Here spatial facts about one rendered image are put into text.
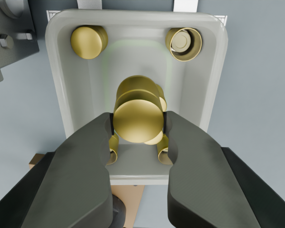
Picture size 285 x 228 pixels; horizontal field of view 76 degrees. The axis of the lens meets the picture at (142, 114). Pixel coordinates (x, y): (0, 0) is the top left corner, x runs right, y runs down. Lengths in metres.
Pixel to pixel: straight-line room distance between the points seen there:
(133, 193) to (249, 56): 0.32
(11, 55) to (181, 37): 0.18
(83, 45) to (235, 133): 0.30
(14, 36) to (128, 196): 0.33
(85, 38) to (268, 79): 0.28
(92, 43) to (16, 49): 0.07
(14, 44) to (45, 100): 0.15
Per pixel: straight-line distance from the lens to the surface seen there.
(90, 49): 0.22
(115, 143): 0.29
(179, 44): 0.24
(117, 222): 0.41
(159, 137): 0.26
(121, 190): 0.40
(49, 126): 0.36
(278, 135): 0.43
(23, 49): 0.21
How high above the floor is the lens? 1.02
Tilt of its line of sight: 60 degrees down
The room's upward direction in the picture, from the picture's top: 176 degrees clockwise
